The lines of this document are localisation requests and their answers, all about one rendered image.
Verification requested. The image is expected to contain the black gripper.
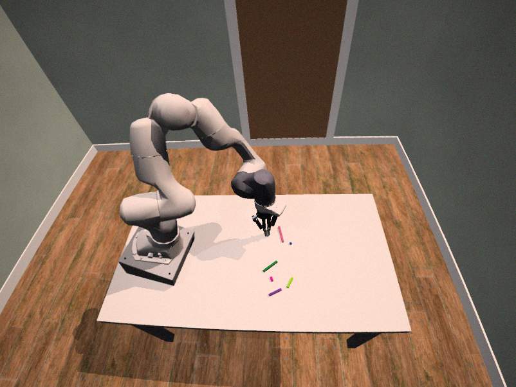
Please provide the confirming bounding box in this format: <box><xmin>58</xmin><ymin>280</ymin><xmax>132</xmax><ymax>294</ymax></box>
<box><xmin>252</xmin><ymin>210</ymin><xmax>277</xmax><ymax>237</ymax></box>

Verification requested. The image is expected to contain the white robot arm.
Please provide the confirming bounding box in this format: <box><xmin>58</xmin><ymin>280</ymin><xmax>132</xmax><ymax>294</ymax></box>
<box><xmin>120</xmin><ymin>93</ymin><xmax>286</xmax><ymax>265</ymax></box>

